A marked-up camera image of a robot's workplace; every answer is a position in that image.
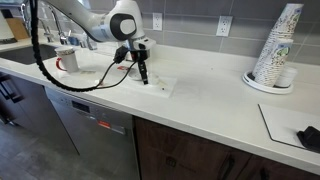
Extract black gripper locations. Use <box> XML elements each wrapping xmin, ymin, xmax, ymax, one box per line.
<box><xmin>130</xmin><ymin>50</ymin><xmax>150</xmax><ymax>85</ymax></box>

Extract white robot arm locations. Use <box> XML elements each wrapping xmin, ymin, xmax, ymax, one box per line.
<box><xmin>44</xmin><ymin>0</ymin><xmax>156</xmax><ymax>84</ymax></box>

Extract patterned paper cup in mug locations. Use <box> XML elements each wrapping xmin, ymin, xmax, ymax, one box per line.
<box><xmin>54</xmin><ymin>46</ymin><xmax>74</xmax><ymax>56</ymax></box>

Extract white round cup tray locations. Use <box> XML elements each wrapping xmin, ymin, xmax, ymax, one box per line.
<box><xmin>242</xmin><ymin>71</ymin><xmax>294</xmax><ymax>95</ymax></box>

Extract red sauce packet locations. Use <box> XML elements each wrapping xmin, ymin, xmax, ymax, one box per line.
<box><xmin>117</xmin><ymin>66</ymin><xmax>130</xmax><ymax>71</ymax></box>

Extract white placemat sheet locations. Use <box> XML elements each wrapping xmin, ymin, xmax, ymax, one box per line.
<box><xmin>120</xmin><ymin>76</ymin><xmax>177</xmax><ymax>98</ymax></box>

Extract stainless steel dishwasher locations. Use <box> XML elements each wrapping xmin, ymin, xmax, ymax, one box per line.
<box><xmin>45</xmin><ymin>88</ymin><xmax>141</xmax><ymax>180</ymax></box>

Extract chrome sink faucet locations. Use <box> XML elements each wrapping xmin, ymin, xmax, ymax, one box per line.
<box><xmin>20</xmin><ymin>0</ymin><xmax>68</xmax><ymax>45</ymax></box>

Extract dark wood cabinet doors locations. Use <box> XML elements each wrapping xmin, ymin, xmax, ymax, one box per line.
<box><xmin>134</xmin><ymin>117</ymin><xmax>320</xmax><ymax>180</ymax></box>

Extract wooden cutting board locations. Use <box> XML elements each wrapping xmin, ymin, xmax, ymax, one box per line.
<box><xmin>6</xmin><ymin>18</ymin><xmax>29</xmax><ymax>40</ymax></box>

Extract short stack paper cups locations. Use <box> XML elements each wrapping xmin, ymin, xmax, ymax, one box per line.
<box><xmin>265</xmin><ymin>38</ymin><xmax>293</xmax><ymax>87</ymax></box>

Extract stack of white lids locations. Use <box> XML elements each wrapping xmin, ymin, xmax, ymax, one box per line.
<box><xmin>275</xmin><ymin>66</ymin><xmax>298</xmax><ymax>87</ymax></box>

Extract tall stack paper cups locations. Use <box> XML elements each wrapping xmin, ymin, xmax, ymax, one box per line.
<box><xmin>252</xmin><ymin>3</ymin><xmax>303</xmax><ymax>87</ymax></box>

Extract white cutting board mat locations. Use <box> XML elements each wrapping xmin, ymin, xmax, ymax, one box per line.
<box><xmin>258</xmin><ymin>104</ymin><xmax>320</xmax><ymax>153</ymax></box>

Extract black object on mat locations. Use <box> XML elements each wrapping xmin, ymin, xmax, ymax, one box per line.
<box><xmin>297</xmin><ymin>126</ymin><xmax>320</xmax><ymax>152</ymax></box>

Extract white mug red handle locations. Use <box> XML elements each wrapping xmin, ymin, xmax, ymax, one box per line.
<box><xmin>56</xmin><ymin>51</ymin><xmax>79</xmax><ymax>73</ymax></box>

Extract wall power outlet right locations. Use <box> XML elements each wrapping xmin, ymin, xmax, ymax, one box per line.
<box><xmin>216</xmin><ymin>16</ymin><xmax>233</xmax><ymax>37</ymax></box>

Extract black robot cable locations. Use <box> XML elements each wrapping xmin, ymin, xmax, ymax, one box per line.
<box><xmin>29</xmin><ymin>0</ymin><xmax>138</xmax><ymax>93</ymax></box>

